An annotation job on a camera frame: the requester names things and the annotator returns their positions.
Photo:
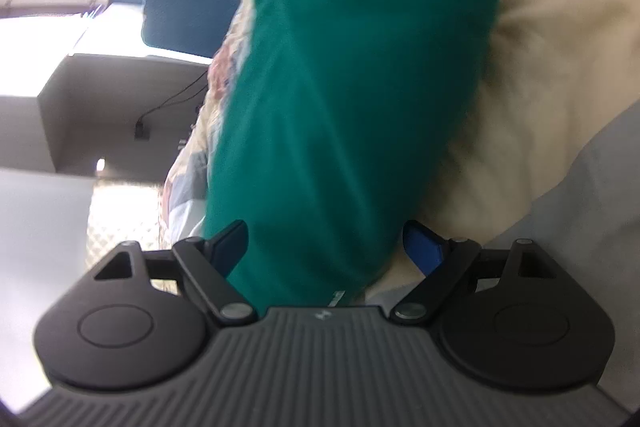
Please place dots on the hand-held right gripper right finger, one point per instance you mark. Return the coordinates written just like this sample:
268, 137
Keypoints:
422, 252

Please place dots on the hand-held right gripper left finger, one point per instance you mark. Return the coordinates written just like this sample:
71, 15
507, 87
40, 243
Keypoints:
227, 252

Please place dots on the green hoodie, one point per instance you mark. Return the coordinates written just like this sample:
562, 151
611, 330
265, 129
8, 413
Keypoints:
350, 107

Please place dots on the quilted cream headboard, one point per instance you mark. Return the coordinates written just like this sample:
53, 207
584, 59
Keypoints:
125, 207

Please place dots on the checked pastel blanket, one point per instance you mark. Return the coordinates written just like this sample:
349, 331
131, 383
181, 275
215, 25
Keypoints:
550, 57

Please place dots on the blue chair back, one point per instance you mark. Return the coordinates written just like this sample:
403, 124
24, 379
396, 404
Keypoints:
190, 17

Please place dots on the black wall charger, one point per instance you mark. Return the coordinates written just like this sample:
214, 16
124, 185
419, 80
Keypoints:
142, 130

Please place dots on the wall night light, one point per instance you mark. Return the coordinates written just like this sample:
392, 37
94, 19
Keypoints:
100, 165

